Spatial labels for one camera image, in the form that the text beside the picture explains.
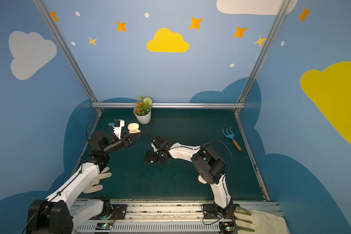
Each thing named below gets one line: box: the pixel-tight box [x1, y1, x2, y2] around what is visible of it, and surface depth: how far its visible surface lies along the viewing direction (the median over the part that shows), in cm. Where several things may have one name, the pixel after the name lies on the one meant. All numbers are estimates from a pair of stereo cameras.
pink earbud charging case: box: [127, 122, 141, 134], surface depth 77 cm
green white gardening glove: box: [233, 206, 290, 234], surface depth 73 cm
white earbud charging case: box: [197, 174, 208, 185], surface depth 86 cm
